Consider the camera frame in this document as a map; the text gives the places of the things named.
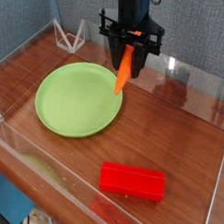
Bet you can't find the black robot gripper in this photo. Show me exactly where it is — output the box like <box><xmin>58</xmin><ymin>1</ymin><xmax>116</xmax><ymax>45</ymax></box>
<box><xmin>99</xmin><ymin>8</ymin><xmax>164</xmax><ymax>79</ymax></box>

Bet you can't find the orange toy carrot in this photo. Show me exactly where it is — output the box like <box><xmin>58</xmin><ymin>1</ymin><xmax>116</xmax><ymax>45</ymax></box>
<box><xmin>113</xmin><ymin>29</ymin><xmax>142</xmax><ymax>98</ymax></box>

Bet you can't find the red rectangular block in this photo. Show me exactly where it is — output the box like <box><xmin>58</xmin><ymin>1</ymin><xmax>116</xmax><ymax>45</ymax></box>
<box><xmin>100</xmin><ymin>161</ymin><xmax>165</xmax><ymax>202</ymax></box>

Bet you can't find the clear acrylic enclosure wall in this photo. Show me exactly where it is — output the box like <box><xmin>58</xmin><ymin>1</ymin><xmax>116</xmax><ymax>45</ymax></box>
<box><xmin>0</xmin><ymin>22</ymin><xmax>224</xmax><ymax>224</ymax></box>

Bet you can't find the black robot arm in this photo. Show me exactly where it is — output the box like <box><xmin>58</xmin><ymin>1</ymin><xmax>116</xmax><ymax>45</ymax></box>
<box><xmin>99</xmin><ymin>0</ymin><xmax>164</xmax><ymax>78</ymax></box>

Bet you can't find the green round plate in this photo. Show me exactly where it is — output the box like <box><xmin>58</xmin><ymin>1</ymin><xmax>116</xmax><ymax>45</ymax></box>
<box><xmin>35</xmin><ymin>62</ymin><xmax>123</xmax><ymax>138</ymax></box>

